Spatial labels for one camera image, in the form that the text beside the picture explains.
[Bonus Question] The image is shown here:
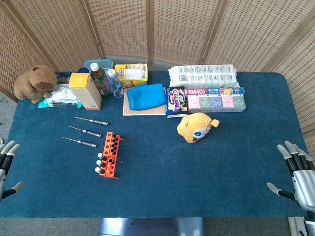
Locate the yellow plush toy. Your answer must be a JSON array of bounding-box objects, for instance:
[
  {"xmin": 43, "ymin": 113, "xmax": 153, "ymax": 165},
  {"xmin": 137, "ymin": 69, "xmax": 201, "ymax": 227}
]
[{"xmin": 177, "ymin": 112, "xmax": 221, "ymax": 144}]

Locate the grey robot torso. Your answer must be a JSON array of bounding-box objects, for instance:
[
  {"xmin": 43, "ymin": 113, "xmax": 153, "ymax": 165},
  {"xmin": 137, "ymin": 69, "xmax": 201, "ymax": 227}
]
[{"xmin": 98, "ymin": 217, "xmax": 205, "ymax": 236}]

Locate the tall yellow cream carton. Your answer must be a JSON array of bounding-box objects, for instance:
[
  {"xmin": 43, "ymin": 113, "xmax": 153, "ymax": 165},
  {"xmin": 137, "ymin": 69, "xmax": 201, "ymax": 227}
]
[{"xmin": 68, "ymin": 72, "xmax": 102, "ymax": 111}]

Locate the green tea bottle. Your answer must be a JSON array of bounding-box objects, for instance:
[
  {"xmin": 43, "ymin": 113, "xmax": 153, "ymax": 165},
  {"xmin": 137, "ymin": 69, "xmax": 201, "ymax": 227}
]
[{"xmin": 89, "ymin": 62, "xmax": 112, "ymax": 97}]

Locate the light blue plastic container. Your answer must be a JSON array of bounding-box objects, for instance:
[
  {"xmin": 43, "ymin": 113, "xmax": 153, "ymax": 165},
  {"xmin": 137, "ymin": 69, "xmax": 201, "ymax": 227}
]
[{"xmin": 83, "ymin": 58, "xmax": 114, "ymax": 74}]

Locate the white metal frame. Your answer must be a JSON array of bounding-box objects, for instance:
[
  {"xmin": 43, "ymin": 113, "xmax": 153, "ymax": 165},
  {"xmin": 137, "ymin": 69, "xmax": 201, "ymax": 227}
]
[{"xmin": 287, "ymin": 216, "xmax": 307, "ymax": 236}]

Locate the pastel tissue multipack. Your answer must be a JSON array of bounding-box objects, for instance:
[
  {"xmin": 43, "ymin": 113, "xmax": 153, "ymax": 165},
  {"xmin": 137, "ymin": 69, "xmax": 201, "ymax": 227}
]
[{"xmin": 187, "ymin": 94, "xmax": 247, "ymax": 113}]

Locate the teal wet wipes pack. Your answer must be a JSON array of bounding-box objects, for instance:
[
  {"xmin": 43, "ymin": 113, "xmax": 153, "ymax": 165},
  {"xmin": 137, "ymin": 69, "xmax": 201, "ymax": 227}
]
[{"xmin": 38, "ymin": 83, "xmax": 83, "ymax": 109}]

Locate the dark blue carpet mat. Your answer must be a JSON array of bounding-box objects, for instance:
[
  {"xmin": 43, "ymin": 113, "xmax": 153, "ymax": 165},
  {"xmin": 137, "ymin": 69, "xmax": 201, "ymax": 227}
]
[{"xmin": 0, "ymin": 71, "xmax": 311, "ymax": 219}]

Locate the white paper towel pack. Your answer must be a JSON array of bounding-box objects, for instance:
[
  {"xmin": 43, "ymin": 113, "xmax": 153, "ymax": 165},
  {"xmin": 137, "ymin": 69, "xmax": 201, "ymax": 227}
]
[{"xmin": 168, "ymin": 64, "xmax": 240, "ymax": 89}]

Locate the dark purple pad pack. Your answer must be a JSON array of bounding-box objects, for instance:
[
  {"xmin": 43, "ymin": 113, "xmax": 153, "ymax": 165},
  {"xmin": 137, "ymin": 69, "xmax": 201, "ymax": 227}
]
[{"xmin": 165, "ymin": 86, "xmax": 189, "ymax": 118}]

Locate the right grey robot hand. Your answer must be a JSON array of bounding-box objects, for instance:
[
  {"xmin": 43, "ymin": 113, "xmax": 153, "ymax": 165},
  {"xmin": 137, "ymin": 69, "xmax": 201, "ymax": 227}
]
[{"xmin": 267, "ymin": 140, "xmax": 315, "ymax": 211}]

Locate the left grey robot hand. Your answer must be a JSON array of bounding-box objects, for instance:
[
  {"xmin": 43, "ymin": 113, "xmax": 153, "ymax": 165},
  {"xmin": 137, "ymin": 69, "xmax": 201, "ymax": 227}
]
[{"xmin": 0, "ymin": 140, "xmax": 25, "ymax": 200}]

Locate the clear water bottle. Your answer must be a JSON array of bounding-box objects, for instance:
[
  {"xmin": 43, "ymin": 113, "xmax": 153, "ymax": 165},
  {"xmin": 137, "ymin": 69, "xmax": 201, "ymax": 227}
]
[{"xmin": 106, "ymin": 68, "xmax": 125, "ymax": 98}]

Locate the orange tube rack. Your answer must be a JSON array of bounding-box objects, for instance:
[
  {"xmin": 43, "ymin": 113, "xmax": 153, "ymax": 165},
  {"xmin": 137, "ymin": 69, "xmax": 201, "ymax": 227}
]
[{"xmin": 99, "ymin": 131, "xmax": 126, "ymax": 179}]

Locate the brown capybara plush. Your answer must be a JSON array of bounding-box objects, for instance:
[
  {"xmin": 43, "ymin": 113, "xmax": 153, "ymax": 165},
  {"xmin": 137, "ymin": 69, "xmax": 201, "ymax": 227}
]
[{"xmin": 13, "ymin": 65, "xmax": 60, "ymax": 104}]

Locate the plastic food wrap box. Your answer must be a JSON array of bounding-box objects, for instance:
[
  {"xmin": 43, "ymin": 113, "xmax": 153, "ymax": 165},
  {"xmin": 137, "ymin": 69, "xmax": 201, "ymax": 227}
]
[{"xmin": 185, "ymin": 87, "xmax": 246, "ymax": 96}]

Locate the wicker folding screen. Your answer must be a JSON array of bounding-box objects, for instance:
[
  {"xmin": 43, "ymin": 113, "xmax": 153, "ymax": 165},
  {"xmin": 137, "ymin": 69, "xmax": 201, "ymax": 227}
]
[{"xmin": 0, "ymin": 0, "xmax": 315, "ymax": 153}]

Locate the yellow snack bag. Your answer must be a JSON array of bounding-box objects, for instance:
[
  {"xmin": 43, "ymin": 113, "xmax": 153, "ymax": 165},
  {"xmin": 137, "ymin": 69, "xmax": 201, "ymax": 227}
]
[{"xmin": 114, "ymin": 63, "xmax": 149, "ymax": 89}]

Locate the blue folded cloth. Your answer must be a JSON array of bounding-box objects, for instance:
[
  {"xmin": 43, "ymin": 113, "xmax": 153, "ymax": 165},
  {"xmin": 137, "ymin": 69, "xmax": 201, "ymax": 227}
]
[{"xmin": 126, "ymin": 83, "xmax": 166, "ymax": 111}]

